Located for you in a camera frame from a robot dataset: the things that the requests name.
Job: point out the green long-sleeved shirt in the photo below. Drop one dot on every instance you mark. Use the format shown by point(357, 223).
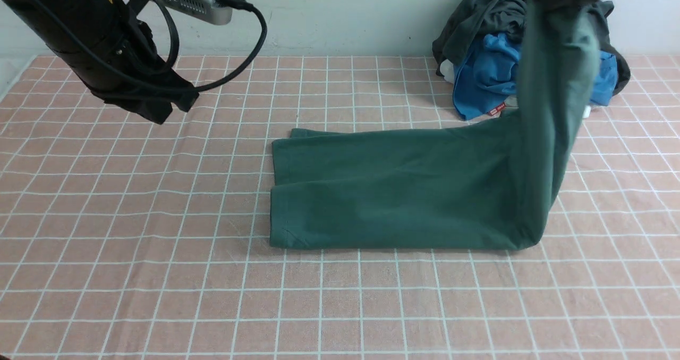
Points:
point(486, 186)

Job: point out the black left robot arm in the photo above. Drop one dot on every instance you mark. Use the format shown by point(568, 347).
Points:
point(80, 32)

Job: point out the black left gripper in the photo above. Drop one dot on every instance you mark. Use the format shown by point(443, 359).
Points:
point(147, 84)

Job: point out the blue crumpled garment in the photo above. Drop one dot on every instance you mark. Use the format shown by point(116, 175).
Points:
point(496, 46)

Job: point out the pink checkered tablecloth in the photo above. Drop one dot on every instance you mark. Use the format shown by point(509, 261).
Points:
point(122, 239)

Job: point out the dark grey crumpled garment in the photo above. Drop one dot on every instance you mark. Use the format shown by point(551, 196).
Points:
point(476, 18)

